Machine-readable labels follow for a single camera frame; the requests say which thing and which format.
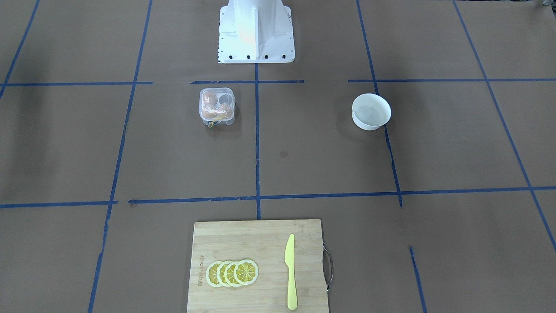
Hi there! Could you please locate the clear plastic egg box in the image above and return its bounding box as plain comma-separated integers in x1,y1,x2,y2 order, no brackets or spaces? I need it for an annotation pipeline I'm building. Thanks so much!
199,87,235,127

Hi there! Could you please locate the brown egg from bowl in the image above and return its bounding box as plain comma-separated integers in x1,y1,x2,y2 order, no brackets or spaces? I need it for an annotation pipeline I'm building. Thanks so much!
217,103,234,120

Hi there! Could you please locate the brown egg in box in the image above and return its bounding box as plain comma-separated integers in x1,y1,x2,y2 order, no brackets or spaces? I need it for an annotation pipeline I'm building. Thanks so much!
202,90,218,107
200,108,221,121

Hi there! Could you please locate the bamboo cutting board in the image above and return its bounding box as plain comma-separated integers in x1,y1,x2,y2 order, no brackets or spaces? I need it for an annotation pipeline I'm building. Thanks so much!
186,219,330,313

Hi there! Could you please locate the yellow plastic knife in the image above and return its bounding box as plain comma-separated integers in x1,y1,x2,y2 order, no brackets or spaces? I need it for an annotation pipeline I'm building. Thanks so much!
284,233,298,311

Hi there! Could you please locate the white ceramic bowl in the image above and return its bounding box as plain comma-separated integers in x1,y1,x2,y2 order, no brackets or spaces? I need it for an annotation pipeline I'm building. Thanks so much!
351,93,392,131

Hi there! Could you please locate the yellow lemon slice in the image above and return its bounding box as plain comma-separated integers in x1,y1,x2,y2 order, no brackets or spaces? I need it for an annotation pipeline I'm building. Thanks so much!
216,261,232,287
206,261,223,288
234,259,259,286
224,261,242,287

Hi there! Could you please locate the white camera pillar with base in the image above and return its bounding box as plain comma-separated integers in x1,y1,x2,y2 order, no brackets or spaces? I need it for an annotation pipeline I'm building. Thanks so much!
217,0,296,64

